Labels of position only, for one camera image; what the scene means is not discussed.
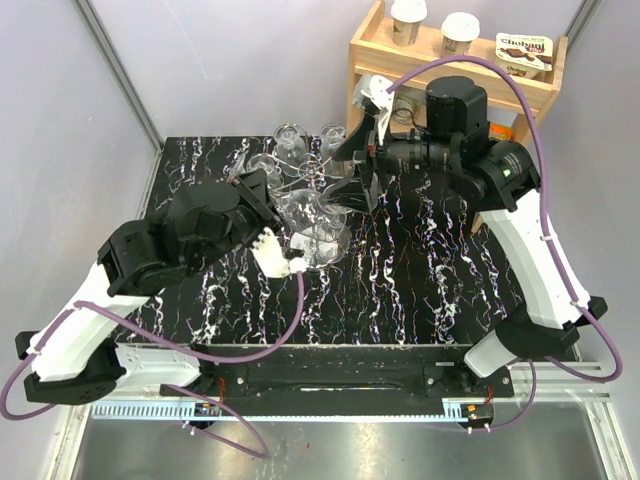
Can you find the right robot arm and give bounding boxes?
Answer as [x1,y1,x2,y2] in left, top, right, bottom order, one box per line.
[324,75,608,396]

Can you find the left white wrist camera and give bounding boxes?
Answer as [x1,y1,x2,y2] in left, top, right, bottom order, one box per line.
[249,227,308,279]

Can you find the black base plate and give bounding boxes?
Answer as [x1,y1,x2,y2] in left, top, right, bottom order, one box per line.
[187,345,514,421]

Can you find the white paper cup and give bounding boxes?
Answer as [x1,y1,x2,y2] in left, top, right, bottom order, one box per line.
[441,12,480,57]
[390,0,428,47]

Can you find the white paper cup left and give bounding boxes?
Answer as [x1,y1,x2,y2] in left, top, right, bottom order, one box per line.
[390,0,428,47]

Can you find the white paper cup right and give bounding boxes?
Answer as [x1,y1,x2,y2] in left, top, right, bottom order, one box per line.
[441,12,480,57]

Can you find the Chobani yogurt cup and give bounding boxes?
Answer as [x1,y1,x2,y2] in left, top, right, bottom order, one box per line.
[495,33,554,79]

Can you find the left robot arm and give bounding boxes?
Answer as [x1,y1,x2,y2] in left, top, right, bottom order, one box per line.
[16,169,291,405]

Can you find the green orange sponge box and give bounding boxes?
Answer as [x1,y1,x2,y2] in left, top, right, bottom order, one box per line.
[489,122,514,141]

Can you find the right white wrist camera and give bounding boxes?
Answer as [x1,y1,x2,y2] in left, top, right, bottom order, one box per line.
[352,74,395,145]

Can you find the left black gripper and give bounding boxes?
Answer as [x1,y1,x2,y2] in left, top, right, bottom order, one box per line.
[191,167,287,273]

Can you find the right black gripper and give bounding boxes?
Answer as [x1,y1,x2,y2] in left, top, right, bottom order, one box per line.
[320,111,457,215]

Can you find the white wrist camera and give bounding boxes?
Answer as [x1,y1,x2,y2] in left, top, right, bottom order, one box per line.
[352,74,395,145]
[249,227,308,279]

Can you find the chrome wine glass rack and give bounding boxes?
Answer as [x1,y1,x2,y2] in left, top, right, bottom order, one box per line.
[249,149,351,271]

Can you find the clear wine glass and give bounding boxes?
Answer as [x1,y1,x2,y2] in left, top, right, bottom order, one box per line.
[278,189,351,270]

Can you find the wooden shelf unit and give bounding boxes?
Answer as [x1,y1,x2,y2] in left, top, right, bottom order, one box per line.
[344,0,570,235]

